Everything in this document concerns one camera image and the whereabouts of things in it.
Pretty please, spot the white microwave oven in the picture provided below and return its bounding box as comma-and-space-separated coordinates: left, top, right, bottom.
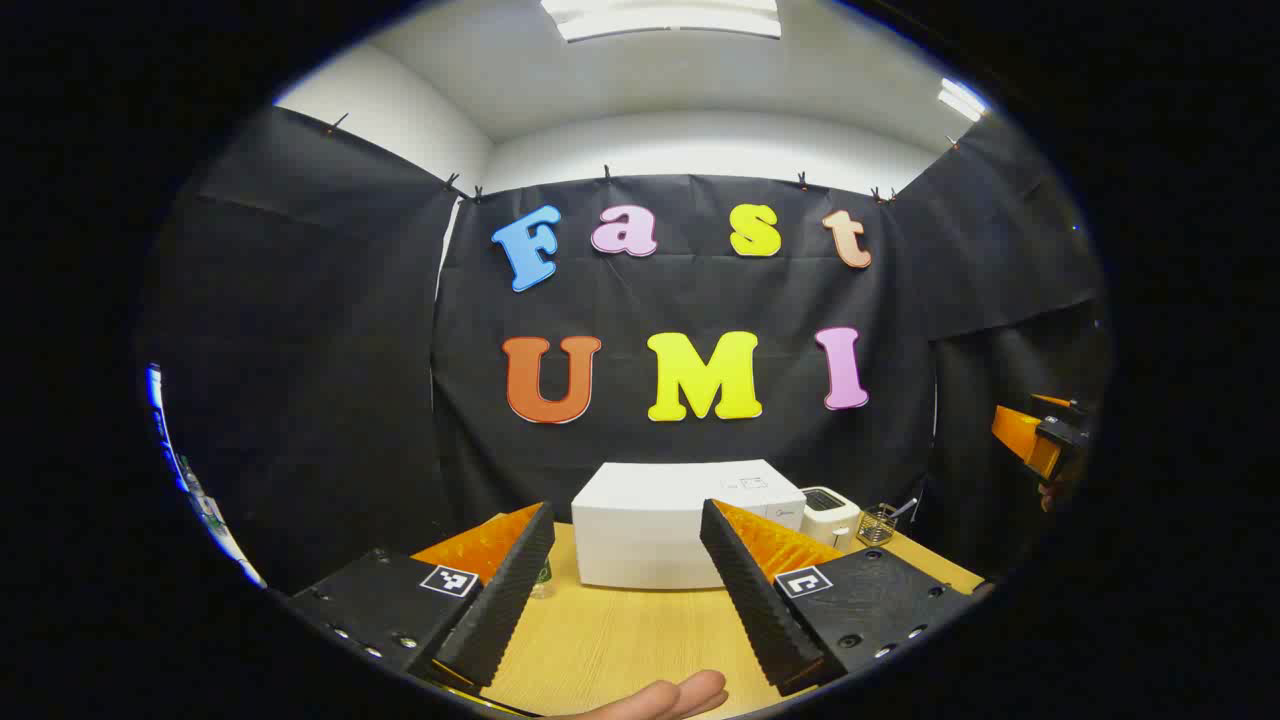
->
571, 460, 807, 591

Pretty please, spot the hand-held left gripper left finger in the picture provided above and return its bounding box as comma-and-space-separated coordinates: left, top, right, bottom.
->
285, 502, 557, 693

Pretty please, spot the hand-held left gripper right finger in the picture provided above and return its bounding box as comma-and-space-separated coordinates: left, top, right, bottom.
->
699, 498, 981, 698

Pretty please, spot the white toaster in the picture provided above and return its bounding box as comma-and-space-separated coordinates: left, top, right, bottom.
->
800, 487, 863, 551

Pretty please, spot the black backdrop cloth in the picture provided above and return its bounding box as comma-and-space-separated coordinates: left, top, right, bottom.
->
140, 105, 1113, 596

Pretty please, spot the small ceiling light panel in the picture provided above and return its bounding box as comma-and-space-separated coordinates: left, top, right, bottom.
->
937, 78, 989, 123

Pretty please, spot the large ceiling light panel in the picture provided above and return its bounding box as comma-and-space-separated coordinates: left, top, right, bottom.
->
540, 0, 783, 43

